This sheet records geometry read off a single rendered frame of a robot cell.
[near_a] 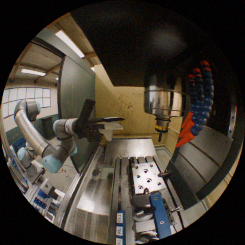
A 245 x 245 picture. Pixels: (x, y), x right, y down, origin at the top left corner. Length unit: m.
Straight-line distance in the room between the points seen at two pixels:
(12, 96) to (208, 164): 5.19
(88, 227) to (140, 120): 1.59
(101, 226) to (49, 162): 0.62
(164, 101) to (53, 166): 0.40
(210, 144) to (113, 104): 1.32
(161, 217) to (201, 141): 0.55
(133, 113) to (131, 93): 0.36
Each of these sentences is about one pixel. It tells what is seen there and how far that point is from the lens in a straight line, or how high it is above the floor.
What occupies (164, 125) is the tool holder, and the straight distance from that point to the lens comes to 0.27.
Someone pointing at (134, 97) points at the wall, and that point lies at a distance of 1.27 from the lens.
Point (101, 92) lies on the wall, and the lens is 1.32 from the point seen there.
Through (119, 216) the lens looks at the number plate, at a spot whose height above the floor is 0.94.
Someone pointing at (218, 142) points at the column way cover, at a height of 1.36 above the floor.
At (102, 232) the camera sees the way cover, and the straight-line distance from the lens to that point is 0.79.
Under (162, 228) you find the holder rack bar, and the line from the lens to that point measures 0.31.
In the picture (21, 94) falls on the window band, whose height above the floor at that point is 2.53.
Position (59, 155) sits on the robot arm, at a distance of 0.33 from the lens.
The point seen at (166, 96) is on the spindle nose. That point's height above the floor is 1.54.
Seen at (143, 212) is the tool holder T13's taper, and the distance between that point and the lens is 0.23.
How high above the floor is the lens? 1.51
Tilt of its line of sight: 14 degrees down
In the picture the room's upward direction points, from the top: straight up
